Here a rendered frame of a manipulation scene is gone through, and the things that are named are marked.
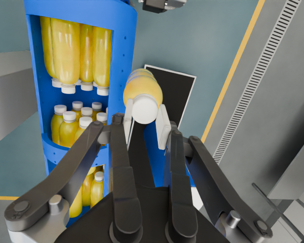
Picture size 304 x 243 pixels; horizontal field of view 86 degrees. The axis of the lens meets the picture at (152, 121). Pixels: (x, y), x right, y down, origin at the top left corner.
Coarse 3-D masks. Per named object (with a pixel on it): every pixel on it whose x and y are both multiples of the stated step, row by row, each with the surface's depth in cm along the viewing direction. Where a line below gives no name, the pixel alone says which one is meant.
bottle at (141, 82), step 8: (136, 72) 34; (144, 72) 33; (128, 80) 32; (136, 80) 27; (144, 80) 27; (152, 80) 28; (128, 88) 27; (136, 88) 25; (144, 88) 25; (152, 88) 26; (160, 88) 28; (128, 96) 26; (136, 96) 24; (152, 96) 24; (160, 96) 27
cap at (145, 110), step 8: (144, 96) 23; (136, 104) 22; (144, 104) 22; (152, 104) 23; (136, 112) 23; (144, 112) 23; (152, 112) 23; (136, 120) 23; (144, 120) 24; (152, 120) 24
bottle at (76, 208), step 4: (80, 188) 68; (80, 192) 69; (76, 196) 67; (80, 196) 70; (76, 200) 68; (80, 200) 70; (72, 204) 68; (76, 204) 69; (80, 204) 72; (72, 208) 69; (76, 208) 70; (80, 208) 73; (72, 212) 70; (76, 212) 71; (80, 212) 73; (72, 216) 71
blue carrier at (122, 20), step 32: (32, 0) 35; (64, 0) 33; (96, 0) 34; (32, 32) 43; (128, 32) 43; (32, 64) 45; (128, 64) 48; (64, 96) 64; (96, 96) 70; (96, 160) 52
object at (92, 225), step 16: (144, 192) 9; (160, 192) 10; (96, 208) 8; (144, 208) 8; (160, 208) 9; (80, 224) 7; (96, 224) 7; (112, 224) 7; (144, 224) 8; (160, 224) 8; (208, 224) 8; (64, 240) 7; (80, 240) 7; (96, 240) 7; (112, 240) 7; (144, 240) 7; (160, 240) 7; (208, 240) 8; (224, 240) 8
